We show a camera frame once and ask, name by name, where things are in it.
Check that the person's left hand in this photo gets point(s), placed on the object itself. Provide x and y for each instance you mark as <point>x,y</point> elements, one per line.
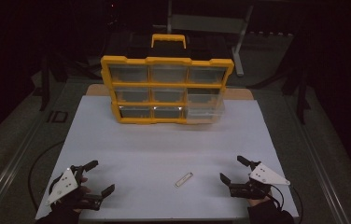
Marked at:
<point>85,188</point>

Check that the black stand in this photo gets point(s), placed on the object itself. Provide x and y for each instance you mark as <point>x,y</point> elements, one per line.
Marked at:
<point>45,84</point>
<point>302,99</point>

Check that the grey metal stand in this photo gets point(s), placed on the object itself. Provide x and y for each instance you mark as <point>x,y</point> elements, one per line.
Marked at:
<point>207,23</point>

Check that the group of closed clear drawers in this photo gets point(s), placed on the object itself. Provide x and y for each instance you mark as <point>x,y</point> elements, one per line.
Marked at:
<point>128,74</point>

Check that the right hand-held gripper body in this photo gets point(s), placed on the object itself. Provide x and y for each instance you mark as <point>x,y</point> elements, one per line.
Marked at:
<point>267,175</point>

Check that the person's right hand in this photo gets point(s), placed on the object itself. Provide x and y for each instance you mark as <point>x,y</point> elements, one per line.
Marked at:
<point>258,201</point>

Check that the yellow drawer organizer cabinet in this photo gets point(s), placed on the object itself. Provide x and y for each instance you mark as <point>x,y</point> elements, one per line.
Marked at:
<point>167,60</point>

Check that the small metal strip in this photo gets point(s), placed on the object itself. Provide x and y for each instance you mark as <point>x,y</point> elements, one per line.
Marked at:
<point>184,179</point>

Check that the pulled-out clear plastic drawer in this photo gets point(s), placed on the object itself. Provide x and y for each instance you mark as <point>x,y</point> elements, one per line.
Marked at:
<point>204,109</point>

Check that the white table mat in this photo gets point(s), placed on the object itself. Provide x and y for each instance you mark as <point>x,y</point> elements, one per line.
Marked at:
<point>151,149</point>

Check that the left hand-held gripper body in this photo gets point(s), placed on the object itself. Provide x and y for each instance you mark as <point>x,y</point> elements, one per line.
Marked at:
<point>63,187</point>

